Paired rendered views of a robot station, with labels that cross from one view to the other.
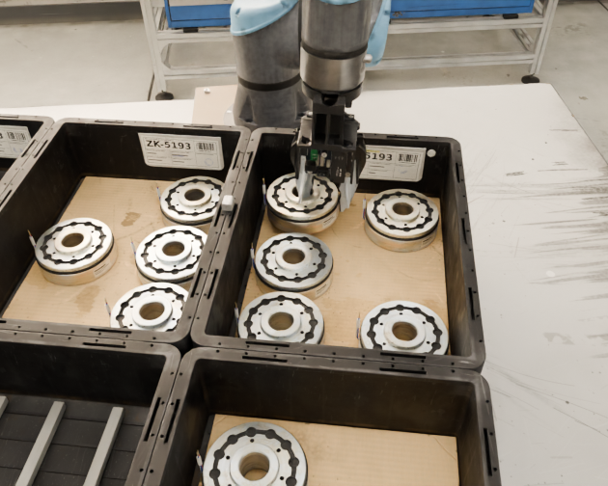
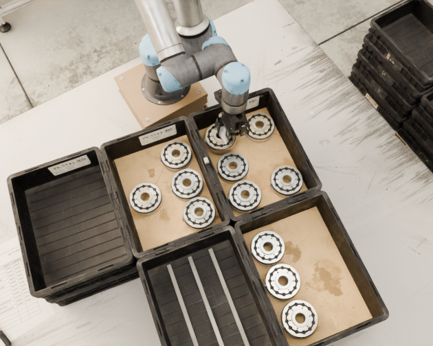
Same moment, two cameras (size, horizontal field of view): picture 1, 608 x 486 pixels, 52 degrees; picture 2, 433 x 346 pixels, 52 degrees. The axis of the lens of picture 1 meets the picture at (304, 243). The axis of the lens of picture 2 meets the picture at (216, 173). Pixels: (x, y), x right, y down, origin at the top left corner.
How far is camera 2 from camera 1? 82 cm
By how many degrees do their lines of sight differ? 26
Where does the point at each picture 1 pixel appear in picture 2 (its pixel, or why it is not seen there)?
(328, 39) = (238, 102)
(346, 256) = (247, 152)
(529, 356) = (317, 154)
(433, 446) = (311, 212)
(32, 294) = (142, 224)
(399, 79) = not seen: outside the picture
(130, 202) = (144, 164)
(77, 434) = (202, 263)
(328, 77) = (238, 110)
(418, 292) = (280, 156)
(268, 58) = not seen: hidden behind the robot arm
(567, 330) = (326, 136)
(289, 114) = not seen: hidden behind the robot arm
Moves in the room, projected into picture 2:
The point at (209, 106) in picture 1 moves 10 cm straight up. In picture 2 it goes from (130, 88) to (124, 72)
